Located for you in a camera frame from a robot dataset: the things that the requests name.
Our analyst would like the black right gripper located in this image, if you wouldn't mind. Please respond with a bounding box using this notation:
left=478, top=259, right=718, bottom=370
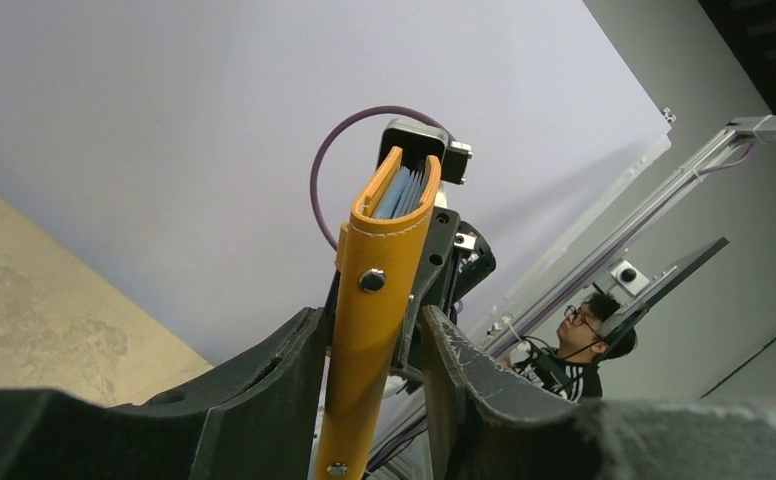
left=389, top=207, right=496, bottom=383

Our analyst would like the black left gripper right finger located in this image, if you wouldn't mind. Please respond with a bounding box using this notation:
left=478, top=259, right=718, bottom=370
left=419, top=306, right=776, bottom=479

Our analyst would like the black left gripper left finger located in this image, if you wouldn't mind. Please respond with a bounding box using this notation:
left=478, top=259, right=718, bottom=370
left=0, top=308, right=327, bottom=479

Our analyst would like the orange leather card holder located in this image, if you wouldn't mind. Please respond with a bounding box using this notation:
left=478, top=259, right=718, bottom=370
left=313, top=147, right=442, bottom=479

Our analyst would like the person with glasses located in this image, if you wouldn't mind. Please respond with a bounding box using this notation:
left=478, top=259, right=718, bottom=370
left=501, top=291, right=638, bottom=403

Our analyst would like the dark tilted monitor panel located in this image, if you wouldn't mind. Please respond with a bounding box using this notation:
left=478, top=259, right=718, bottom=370
left=594, top=237, right=730, bottom=344

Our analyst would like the white external camera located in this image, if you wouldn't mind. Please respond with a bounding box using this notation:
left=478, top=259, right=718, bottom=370
left=607, top=258, right=650, bottom=298

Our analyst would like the aluminium frame rail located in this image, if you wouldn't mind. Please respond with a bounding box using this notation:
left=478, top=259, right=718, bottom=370
left=365, top=115, right=776, bottom=472

